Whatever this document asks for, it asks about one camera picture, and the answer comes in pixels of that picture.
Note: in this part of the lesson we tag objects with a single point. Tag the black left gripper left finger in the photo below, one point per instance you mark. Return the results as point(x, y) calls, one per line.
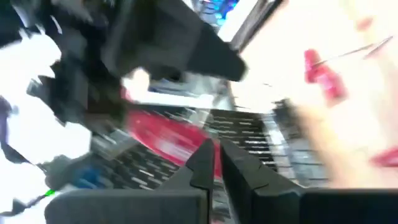
point(155, 208)

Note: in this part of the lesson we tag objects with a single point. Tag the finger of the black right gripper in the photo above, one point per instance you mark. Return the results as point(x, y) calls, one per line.
point(174, 40)

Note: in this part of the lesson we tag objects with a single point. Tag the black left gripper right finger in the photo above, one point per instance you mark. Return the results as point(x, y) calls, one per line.
point(280, 208)

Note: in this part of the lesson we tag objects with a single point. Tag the computer case RGB lights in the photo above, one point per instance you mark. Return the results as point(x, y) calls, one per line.
point(217, 9)

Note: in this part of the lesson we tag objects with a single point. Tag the black perforated pegboard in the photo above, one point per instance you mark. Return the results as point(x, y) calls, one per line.
point(245, 137)

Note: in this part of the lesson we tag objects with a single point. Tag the black metal table frame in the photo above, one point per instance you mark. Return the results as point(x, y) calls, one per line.
point(255, 25)

